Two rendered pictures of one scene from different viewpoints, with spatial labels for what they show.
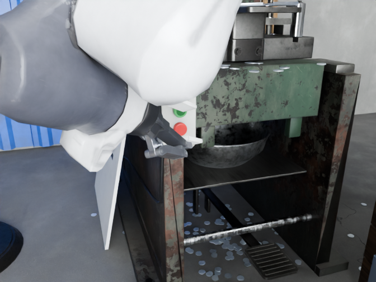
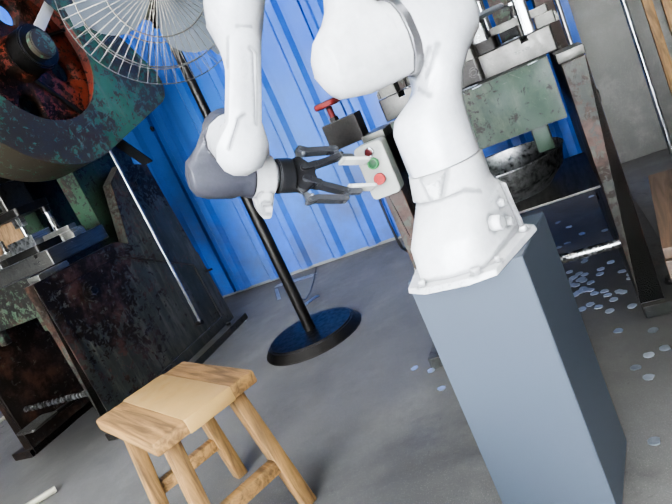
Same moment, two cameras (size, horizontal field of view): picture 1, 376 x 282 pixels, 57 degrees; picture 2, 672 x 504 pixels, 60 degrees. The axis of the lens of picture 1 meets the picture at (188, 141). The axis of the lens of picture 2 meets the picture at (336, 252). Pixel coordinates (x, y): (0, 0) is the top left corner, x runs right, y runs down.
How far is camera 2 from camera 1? 0.92 m
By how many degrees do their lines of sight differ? 41
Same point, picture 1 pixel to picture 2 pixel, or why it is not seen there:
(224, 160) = not seen: hidden behind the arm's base
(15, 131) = (376, 223)
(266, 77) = (477, 99)
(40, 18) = (196, 155)
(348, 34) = not seen: outside the picture
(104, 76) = not seen: hidden behind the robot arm
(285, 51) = (516, 56)
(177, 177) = (408, 222)
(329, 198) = (616, 212)
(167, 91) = (233, 170)
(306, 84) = (533, 88)
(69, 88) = (215, 179)
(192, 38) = (228, 147)
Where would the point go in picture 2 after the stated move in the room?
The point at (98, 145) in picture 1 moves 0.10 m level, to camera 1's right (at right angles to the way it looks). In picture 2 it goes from (259, 202) to (292, 190)
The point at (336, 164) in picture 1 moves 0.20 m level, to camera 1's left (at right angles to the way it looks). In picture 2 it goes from (604, 168) to (520, 190)
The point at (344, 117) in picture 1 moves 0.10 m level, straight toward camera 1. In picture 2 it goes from (587, 110) to (556, 128)
